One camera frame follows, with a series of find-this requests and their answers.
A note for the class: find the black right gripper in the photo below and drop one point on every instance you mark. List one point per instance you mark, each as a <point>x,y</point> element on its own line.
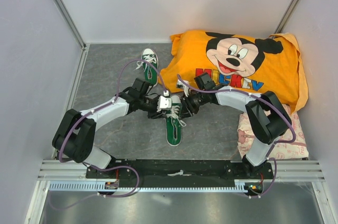
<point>185,112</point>

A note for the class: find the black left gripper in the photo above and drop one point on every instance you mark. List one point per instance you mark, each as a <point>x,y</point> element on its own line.
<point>155,114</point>

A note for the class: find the white shoelace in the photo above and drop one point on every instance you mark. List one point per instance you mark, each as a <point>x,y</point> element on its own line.
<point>174,115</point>

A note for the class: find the green canvas sneaker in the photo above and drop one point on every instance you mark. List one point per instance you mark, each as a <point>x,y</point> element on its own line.
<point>173,132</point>
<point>150,65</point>

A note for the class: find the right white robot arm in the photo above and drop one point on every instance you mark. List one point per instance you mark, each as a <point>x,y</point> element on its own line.
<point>269,121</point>

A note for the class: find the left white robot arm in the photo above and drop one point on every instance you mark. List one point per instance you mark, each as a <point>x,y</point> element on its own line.
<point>76,133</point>

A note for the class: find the orange Mickey Mouse cloth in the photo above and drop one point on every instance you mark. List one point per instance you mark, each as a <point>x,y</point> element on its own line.
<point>243,62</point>

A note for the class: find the pink patterned white cloth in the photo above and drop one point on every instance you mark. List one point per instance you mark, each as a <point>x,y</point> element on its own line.
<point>282,151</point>

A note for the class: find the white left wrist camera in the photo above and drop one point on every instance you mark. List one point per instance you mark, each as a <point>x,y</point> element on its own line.
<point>164,101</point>

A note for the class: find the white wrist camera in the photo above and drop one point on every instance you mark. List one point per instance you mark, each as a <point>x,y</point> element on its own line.
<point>184,85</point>
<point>164,101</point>

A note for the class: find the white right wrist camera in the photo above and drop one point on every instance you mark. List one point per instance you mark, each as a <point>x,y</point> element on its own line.
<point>184,85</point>

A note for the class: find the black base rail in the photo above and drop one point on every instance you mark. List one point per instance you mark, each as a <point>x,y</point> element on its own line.
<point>160,169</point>

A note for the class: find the white cable tie on rail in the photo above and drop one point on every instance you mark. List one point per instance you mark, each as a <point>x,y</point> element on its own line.
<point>179,173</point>

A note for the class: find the aluminium frame rail front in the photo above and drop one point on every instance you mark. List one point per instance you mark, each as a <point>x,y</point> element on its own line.
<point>287,171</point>

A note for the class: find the grey slotted cable duct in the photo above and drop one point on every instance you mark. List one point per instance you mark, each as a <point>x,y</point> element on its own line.
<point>96,186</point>

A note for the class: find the left aluminium corner post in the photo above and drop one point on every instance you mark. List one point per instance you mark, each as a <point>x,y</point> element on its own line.
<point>70,23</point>

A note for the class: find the aluminium corner post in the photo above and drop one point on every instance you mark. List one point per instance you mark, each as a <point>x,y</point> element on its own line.
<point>70,23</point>
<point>294,2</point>

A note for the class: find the right aluminium corner post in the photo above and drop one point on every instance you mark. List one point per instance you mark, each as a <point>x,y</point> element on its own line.
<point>294,2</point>

